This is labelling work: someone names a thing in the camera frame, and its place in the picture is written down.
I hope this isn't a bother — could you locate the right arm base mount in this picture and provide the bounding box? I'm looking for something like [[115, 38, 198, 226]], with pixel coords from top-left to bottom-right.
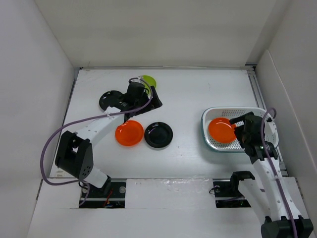
[[209, 171, 255, 208]]

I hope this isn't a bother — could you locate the orange plate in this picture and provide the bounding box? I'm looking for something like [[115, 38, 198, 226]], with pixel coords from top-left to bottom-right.
[[208, 118, 236, 143], [115, 120, 144, 147]]

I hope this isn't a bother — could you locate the aluminium rail right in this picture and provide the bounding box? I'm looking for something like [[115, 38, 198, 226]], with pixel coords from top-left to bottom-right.
[[247, 63, 296, 177]]

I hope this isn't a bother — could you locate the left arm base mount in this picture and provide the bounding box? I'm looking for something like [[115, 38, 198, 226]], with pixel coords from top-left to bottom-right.
[[78, 182, 126, 208]]

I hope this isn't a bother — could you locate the green plate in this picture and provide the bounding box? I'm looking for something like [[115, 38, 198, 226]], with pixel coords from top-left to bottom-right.
[[141, 75, 157, 88]]

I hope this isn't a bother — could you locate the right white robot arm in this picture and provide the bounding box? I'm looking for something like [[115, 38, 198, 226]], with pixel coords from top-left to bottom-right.
[[229, 112, 314, 238]]

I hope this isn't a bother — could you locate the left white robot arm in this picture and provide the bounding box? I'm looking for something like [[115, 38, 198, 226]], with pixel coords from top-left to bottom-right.
[[55, 78, 162, 197]]

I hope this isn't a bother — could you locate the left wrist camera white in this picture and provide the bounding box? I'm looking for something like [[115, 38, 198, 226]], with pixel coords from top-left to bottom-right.
[[128, 76, 146, 85]]

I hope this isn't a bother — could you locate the black plate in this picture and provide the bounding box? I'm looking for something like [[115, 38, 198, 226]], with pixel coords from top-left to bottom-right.
[[99, 90, 123, 111], [144, 121, 173, 149]]

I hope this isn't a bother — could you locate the white perforated plastic bin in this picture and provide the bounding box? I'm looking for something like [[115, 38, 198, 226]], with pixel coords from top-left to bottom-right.
[[201, 107, 279, 153]]

